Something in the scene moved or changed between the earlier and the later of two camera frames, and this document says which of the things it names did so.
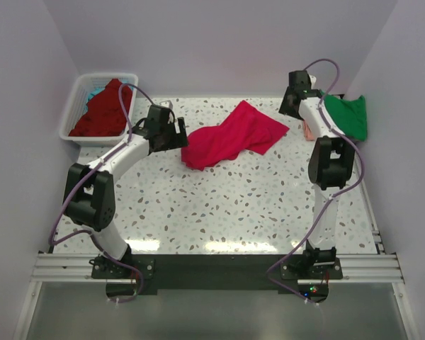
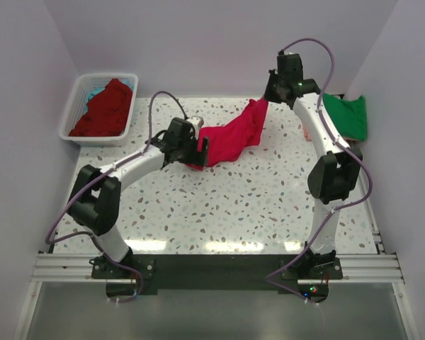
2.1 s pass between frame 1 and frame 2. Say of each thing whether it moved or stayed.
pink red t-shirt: moved
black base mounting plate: stayed
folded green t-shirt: stayed
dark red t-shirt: stayed
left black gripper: moved
